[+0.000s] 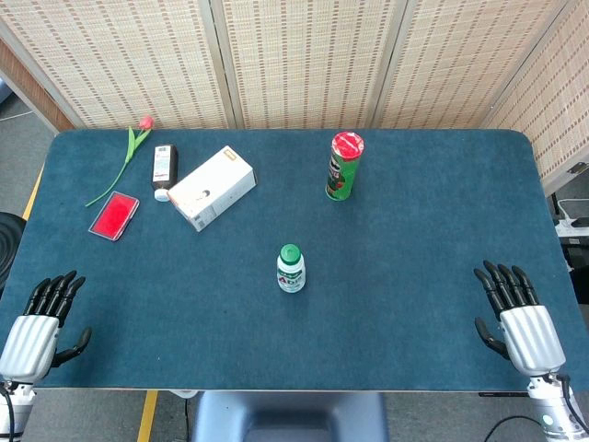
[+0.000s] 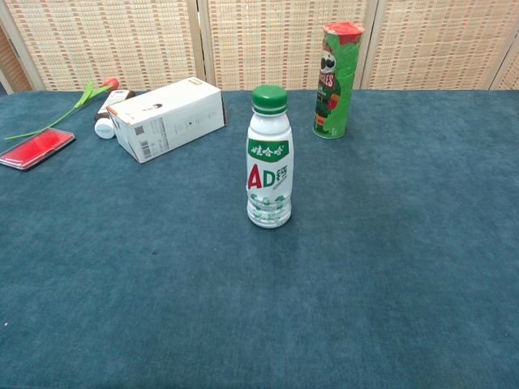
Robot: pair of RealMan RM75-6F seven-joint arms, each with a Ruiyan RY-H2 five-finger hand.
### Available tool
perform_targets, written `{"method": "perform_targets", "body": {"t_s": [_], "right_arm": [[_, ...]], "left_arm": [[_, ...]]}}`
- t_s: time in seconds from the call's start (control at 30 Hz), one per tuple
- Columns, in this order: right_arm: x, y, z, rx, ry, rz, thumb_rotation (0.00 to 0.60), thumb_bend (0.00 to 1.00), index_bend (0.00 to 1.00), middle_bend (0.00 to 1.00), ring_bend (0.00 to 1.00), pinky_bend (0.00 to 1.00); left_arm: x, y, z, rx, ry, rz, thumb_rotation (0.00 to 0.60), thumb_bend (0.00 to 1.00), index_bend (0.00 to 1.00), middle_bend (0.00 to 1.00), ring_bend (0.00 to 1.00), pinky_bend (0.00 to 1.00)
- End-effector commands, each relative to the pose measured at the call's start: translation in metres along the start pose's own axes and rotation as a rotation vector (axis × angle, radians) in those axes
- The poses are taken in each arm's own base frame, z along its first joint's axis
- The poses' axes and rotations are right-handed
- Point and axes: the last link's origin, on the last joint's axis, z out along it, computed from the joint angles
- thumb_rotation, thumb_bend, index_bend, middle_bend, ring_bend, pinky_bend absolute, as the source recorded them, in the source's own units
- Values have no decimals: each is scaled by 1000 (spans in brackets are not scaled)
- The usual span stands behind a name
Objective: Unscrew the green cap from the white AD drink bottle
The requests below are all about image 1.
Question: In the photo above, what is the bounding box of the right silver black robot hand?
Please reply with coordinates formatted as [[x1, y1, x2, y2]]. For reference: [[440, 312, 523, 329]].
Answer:
[[473, 260, 568, 379]]

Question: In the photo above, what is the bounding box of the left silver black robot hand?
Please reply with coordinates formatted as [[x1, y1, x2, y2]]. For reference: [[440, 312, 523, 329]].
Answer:
[[0, 270, 93, 384]]

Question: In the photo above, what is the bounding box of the white plastic bottle green label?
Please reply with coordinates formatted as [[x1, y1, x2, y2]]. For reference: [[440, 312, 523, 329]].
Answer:
[[276, 255, 306, 294]]

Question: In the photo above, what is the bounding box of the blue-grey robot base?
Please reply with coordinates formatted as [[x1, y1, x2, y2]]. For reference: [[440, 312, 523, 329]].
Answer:
[[191, 390, 390, 442]]

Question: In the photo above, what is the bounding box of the dark brown bottle white cap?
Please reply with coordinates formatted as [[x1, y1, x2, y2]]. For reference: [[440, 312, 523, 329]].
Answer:
[[150, 144, 179, 203]]

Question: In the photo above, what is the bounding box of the black round stool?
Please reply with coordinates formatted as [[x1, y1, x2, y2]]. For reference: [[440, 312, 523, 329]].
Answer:
[[0, 212, 28, 296]]

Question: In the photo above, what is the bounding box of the white power strip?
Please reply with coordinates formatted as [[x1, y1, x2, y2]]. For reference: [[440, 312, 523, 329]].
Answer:
[[554, 198, 589, 238]]

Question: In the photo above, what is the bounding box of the blue felt table mat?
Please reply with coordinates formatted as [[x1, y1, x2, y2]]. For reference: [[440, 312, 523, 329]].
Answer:
[[0, 128, 589, 392]]

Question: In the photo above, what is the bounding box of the red flat plastic case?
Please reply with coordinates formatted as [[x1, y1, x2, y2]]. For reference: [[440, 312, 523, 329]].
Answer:
[[87, 191, 141, 241]]

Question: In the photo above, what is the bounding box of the white cardboard box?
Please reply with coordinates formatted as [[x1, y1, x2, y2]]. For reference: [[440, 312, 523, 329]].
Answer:
[[166, 145, 258, 233]]

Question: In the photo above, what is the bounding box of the artificial red tulip flower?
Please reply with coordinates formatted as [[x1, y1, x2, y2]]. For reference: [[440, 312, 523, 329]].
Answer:
[[85, 115, 156, 208]]

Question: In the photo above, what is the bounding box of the green chips can red lid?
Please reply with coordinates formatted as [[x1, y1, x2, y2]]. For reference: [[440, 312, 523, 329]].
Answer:
[[325, 131, 366, 203]]

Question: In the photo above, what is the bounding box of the beige woven folding screen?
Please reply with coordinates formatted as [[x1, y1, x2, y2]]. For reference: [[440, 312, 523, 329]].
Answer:
[[0, 0, 589, 180]]

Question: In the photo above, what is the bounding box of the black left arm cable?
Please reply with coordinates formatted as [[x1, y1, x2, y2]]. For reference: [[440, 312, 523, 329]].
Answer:
[[0, 384, 17, 436]]

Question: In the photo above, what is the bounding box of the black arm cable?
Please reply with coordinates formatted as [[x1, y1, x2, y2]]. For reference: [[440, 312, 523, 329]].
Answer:
[[0, 384, 17, 436], [483, 372, 580, 442]]

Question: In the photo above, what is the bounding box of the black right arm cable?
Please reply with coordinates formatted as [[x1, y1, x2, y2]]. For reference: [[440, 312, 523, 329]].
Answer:
[[483, 372, 580, 442]]

